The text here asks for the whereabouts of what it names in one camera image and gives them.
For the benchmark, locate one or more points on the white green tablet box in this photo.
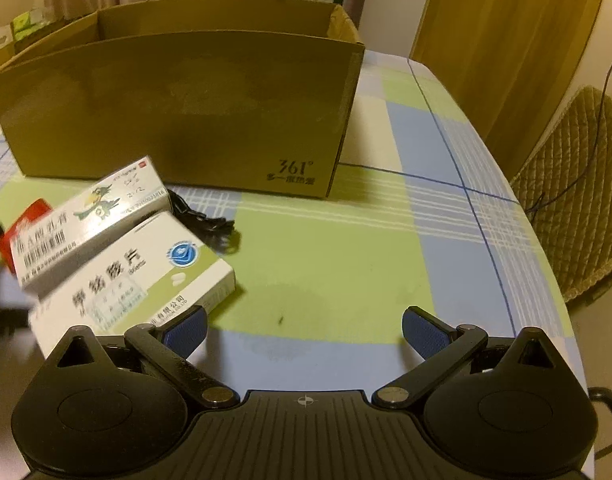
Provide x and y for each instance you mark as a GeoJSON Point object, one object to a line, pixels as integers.
{"type": "Point", "coordinates": [151, 274]}

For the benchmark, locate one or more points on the green tissue pack stack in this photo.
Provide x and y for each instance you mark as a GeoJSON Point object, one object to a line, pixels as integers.
{"type": "Point", "coordinates": [30, 21]}

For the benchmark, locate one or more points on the checkered tablecloth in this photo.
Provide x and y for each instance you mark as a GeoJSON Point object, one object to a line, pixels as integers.
{"type": "Point", "coordinates": [418, 213]}

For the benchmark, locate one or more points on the red candy packet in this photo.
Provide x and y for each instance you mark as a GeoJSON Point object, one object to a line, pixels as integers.
{"type": "Point", "coordinates": [32, 213]}

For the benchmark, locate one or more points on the white parrot ointment box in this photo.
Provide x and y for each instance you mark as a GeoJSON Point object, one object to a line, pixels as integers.
{"type": "Point", "coordinates": [60, 242]}

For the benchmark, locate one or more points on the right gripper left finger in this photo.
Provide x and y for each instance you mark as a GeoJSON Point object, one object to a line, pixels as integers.
{"type": "Point", "coordinates": [166, 349]}

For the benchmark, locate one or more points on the quilted chair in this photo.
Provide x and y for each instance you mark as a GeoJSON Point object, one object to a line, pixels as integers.
{"type": "Point", "coordinates": [566, 191]}

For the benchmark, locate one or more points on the wooden door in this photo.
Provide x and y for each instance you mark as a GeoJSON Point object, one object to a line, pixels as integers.
{"type": "Point", "coordinates": [507, 63]}

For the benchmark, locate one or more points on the brown cardboard box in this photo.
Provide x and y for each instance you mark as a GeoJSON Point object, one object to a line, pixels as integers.
{"type": "Point", "coordinates": [253, 95]}

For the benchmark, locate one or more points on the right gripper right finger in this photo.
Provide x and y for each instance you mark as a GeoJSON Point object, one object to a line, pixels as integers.
{"type": "Point", "coordinates": [444, 349]}

